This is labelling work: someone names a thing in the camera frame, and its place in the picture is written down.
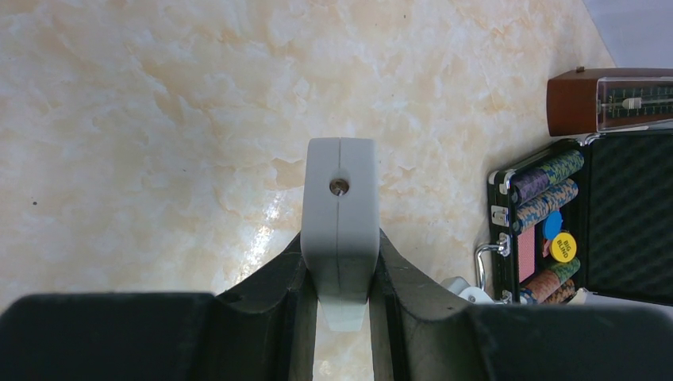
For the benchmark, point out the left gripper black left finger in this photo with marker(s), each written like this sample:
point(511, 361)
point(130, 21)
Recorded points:
point(263, 328)

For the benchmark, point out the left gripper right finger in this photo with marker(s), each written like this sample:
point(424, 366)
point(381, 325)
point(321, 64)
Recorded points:
point(421, 331)

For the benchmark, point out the yellow poker chip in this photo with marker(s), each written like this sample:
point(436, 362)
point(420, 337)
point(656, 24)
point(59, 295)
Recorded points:
point(563, 247)

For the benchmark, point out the blue poker chip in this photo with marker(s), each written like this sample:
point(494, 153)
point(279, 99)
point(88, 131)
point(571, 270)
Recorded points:
point(552, 225)

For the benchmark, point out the black poker chip case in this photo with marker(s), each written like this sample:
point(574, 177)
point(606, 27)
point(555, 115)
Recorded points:
point(617, 205)

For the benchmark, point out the brown wooden metronome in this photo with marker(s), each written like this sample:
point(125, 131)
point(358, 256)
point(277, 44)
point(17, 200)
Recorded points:
point(605, 100)

